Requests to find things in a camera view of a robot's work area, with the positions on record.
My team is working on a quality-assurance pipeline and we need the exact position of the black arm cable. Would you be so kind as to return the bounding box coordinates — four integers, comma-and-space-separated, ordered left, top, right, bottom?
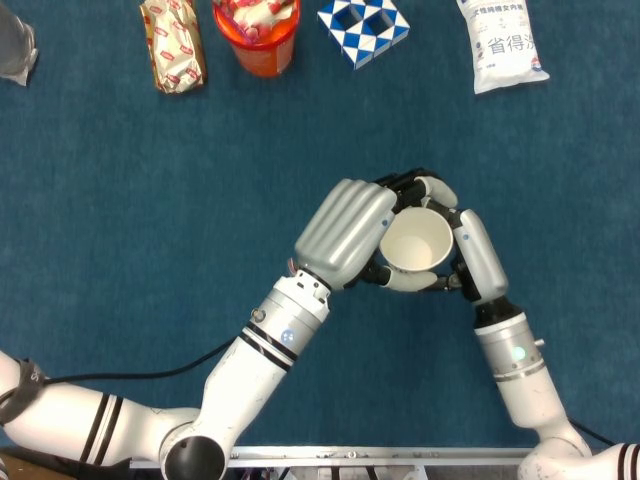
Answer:
569, 419, 619, 447
42, 337, 239, 386

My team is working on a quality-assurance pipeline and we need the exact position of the blue white snake puzzle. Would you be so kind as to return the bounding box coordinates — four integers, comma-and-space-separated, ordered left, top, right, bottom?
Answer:
317, 0, 411, 71

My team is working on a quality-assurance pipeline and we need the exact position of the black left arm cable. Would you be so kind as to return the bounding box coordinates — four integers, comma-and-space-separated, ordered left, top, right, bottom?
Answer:
42, 337, 239, 386

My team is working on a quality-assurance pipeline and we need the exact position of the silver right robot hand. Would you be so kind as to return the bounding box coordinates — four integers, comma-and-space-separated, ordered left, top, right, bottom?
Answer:
433, 207, 511, 305

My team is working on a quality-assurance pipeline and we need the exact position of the aluminium table rail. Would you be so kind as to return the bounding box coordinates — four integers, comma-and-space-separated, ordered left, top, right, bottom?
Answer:
129, 446, 534, 480

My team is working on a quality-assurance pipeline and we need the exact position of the white detergent refill pouch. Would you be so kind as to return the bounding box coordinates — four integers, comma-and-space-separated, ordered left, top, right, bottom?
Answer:
455, 0, 551, 95

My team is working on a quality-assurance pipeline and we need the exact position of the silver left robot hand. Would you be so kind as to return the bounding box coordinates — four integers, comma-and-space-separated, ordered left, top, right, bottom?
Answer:
293, 168, 459, 294

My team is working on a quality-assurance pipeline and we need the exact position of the gold red snack packet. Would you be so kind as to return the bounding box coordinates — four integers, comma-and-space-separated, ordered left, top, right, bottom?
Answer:
138, 0, 208, 95

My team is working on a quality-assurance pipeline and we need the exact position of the grey foil pouch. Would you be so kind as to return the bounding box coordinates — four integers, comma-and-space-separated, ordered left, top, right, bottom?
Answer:
0, 9, 40, 87

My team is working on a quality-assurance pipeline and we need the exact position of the blue felt table mat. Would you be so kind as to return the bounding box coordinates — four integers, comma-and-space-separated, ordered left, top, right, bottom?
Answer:
0, 0, 640, 449

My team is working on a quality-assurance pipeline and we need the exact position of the white paper cup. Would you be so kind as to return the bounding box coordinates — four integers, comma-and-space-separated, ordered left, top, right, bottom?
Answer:
378, 206, 455, 275

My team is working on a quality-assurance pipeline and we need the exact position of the orange plastic canister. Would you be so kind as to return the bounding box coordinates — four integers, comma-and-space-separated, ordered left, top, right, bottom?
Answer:
212, 0, 302, 79

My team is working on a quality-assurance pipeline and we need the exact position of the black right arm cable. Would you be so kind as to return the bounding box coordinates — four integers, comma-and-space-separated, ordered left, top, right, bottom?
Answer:
569, 419, 619, 447

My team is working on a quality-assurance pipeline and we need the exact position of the pink red snack bag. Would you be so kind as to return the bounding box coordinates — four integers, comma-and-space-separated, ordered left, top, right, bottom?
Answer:
217, 0, 296, 41

